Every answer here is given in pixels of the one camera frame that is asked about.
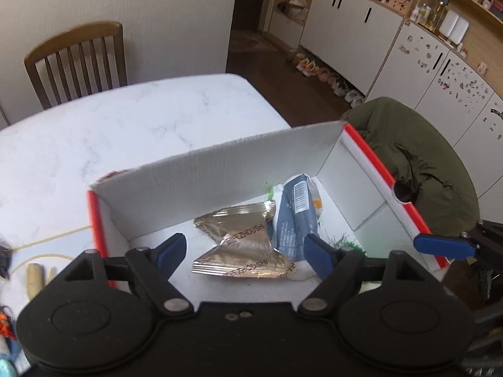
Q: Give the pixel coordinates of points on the black item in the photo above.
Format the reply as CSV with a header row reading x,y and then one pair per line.
x,y
5,260

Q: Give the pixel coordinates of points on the teal egg-shaped toy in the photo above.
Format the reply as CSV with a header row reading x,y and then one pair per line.
x,y
7,369

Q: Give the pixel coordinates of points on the gold foil snack packet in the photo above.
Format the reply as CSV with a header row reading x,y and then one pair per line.
x,y
243,248

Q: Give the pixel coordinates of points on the red figure keychain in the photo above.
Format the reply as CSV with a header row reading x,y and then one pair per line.
x,y
6,325

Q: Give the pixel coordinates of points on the white canister pair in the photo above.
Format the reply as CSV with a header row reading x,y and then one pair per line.
x,y
454,27

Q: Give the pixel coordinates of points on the red cardboard shoe box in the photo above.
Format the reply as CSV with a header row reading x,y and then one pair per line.
x,y
145,205

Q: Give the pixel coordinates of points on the olive green jacket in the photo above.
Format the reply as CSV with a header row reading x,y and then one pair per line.
x,y
427,170

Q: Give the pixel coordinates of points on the yellow small carton box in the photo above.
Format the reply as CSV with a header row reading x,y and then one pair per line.
x,y
37,279

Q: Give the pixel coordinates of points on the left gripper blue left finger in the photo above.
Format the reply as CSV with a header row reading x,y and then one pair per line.
x,y
150,272

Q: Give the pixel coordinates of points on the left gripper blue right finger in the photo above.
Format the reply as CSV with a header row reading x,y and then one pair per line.
x,y
339,271

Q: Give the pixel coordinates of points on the brown wooden chair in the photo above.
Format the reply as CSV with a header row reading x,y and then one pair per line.
x,y
82,61

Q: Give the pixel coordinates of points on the shoes on floor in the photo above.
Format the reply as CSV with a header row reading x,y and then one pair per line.
x,y
341,88

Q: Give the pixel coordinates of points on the white blue snack bag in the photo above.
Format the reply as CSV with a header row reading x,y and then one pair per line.
x,y
298,208

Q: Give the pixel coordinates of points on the white wall cabinet unit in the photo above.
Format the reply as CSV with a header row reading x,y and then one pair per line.
x,y
393,48

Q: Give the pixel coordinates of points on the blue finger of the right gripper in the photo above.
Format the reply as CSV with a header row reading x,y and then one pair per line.
x,y
448,247

